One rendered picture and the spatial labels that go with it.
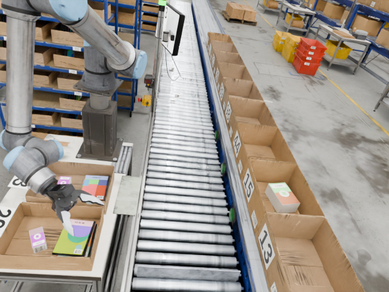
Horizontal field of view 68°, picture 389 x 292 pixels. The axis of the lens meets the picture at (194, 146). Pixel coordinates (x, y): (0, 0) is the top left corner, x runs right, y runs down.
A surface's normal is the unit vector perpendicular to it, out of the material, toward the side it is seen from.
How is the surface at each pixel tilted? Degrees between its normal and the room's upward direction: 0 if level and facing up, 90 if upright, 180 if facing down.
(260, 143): 89
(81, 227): 0
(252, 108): 90
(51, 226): 2
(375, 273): 0
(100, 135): 90
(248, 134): 89
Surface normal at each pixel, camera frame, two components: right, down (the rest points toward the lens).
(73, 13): 0.91, 0.31
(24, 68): 0.73, 0.43
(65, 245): 0.16, -0.81
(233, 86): 0.05, 0.57
